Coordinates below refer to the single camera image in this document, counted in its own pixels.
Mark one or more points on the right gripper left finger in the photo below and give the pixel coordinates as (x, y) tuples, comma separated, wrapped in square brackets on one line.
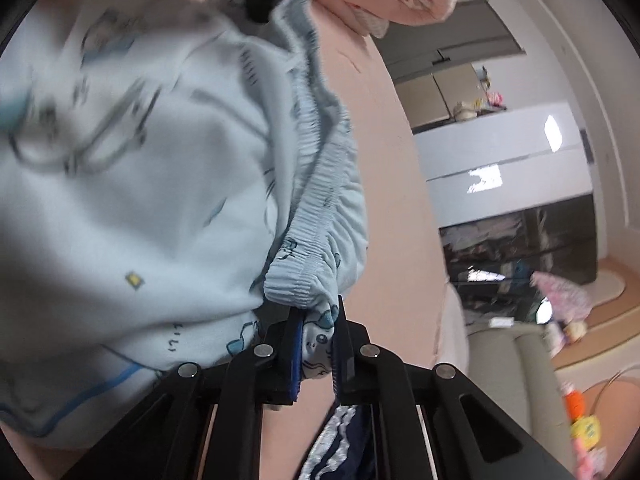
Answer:
[(203, 423)]

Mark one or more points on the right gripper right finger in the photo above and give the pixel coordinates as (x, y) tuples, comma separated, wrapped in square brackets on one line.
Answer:
[(431, 423)]

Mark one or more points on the light blue cartoon pajama garment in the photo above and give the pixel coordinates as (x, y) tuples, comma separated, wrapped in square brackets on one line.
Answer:
[(174, 177)]

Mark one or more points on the grey-green padded headboard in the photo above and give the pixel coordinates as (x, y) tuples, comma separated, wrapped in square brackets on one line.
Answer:
[(513, 367)]

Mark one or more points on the far pink-grey pillow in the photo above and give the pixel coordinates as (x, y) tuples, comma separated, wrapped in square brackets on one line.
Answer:
[(452, 341)]

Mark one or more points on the orange carrot plush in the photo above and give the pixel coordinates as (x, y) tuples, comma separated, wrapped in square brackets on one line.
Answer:
[(575, 405)]

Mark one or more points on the yellow SpongeBob plush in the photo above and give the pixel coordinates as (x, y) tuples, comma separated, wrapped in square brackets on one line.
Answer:
[(587, 431)]

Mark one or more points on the navy striped shorts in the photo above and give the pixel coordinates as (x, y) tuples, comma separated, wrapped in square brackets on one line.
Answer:
[(343, 448)]

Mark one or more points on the pink bed sheet mattress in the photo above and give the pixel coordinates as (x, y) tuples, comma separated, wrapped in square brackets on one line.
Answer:
[(401, 289)]

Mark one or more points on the dark glass wardrobe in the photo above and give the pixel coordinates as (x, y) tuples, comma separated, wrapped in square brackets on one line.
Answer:
[(491, 262)]

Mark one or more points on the beige cabinet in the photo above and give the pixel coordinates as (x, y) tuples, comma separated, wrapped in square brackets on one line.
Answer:
[(430, 100)]

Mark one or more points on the grey room door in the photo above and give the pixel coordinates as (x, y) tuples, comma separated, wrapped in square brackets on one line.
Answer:
[(474, 32)]

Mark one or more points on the white glossy wardrobe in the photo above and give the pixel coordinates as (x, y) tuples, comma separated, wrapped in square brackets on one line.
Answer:
[(501, 163)]

